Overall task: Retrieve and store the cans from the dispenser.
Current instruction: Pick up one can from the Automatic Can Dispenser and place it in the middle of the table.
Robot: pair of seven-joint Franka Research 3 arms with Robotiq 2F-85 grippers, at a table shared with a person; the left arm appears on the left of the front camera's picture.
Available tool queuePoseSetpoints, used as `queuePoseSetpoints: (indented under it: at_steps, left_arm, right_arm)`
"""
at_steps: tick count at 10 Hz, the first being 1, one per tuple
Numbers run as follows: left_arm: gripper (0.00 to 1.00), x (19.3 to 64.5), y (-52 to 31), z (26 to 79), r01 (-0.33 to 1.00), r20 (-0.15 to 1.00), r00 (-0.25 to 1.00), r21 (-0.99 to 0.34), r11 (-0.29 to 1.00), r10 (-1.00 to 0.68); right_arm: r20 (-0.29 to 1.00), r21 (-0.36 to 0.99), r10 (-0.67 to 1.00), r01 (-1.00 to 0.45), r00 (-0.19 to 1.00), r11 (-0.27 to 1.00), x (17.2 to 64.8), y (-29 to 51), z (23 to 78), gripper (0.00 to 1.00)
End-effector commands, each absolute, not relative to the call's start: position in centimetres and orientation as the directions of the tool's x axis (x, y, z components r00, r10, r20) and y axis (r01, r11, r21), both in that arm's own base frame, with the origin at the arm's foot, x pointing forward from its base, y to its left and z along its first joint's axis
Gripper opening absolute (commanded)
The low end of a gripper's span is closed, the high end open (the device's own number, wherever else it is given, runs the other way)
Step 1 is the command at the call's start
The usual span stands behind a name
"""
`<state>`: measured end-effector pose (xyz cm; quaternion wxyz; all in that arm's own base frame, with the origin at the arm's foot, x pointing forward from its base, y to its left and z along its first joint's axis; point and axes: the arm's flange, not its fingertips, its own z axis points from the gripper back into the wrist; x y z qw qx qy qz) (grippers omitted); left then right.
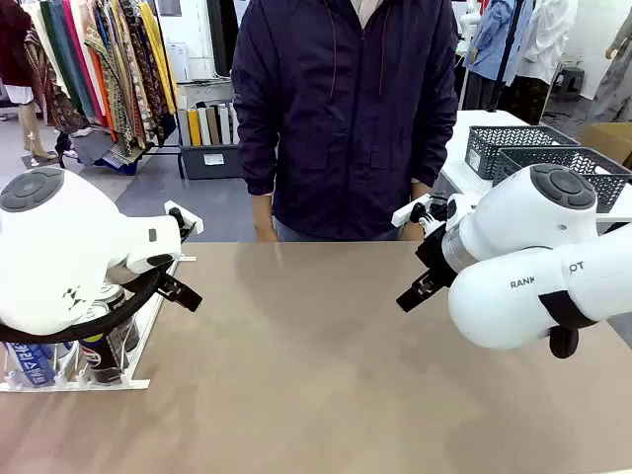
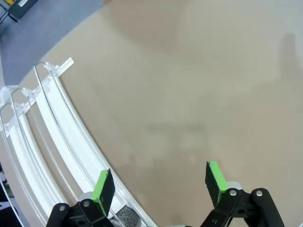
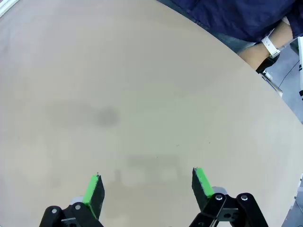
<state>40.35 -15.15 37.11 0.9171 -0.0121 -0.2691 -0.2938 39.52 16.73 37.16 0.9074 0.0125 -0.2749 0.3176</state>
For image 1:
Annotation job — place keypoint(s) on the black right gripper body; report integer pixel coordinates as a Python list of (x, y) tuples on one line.
[(434, 254)]

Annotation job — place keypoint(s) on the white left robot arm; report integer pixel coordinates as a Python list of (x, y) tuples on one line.
[(59, 247)]

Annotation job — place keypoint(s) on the person's left forearm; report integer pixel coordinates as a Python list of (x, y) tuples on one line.
[(437, 148)]

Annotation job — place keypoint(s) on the person's right forearm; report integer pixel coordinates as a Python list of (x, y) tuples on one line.
[(257, 148)]

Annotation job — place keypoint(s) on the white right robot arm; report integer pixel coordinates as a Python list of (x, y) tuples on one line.
[(518, 232)]

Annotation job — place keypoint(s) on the person's left hand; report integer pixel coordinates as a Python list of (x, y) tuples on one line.
[(422, 190)]

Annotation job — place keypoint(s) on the person's right hand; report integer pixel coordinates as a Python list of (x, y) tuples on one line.
[(264, 219)]

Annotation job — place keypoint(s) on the black silver drink can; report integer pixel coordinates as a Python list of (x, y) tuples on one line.
[(129, 335)]

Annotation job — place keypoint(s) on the dark Pepsi can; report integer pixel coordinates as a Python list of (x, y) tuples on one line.
[(101, 356)]

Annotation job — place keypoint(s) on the grey plastic mesh basket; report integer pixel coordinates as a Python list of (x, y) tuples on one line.
[(513, 143), (607, 182)]

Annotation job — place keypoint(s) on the dark plastic baskets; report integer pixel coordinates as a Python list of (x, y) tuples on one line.
[(474, 123)]

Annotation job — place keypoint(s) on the grey storage bin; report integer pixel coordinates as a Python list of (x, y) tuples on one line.
[(212, 160)]

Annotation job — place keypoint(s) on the person in navy jacket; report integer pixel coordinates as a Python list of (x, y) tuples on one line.
[(345, 123)]

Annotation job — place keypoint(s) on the yellow board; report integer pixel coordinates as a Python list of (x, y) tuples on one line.
[(194, 128)]

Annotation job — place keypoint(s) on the blue printed box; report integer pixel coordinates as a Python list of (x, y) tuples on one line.
[(29, 363)]

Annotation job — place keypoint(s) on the brown board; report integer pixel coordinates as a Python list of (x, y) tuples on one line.
[(213, 126)]

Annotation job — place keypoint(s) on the grey cloth pile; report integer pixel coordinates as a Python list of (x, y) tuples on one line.
[(94, 147)]

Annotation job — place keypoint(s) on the cardboard box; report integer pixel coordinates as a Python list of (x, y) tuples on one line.
[(609, 140)]

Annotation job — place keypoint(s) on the dark plastic stool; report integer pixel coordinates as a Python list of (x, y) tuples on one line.
[(572, 81)]

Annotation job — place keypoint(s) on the rack of colourful fabrics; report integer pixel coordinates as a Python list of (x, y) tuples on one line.
[(113, 64)]

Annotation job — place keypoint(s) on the hanging white coat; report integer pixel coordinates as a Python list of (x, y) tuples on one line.
[(548, 39)]

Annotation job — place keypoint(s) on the mannequin in maroon top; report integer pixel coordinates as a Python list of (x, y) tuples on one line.
[(20, 44)]

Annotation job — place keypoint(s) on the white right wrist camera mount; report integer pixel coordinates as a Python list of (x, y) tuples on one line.
[(407, 212)]

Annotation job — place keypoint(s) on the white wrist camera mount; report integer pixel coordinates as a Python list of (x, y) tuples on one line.
[(190, 224), (407, 212)]

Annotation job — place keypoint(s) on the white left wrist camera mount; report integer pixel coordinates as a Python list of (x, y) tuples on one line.
[(190, 224)]

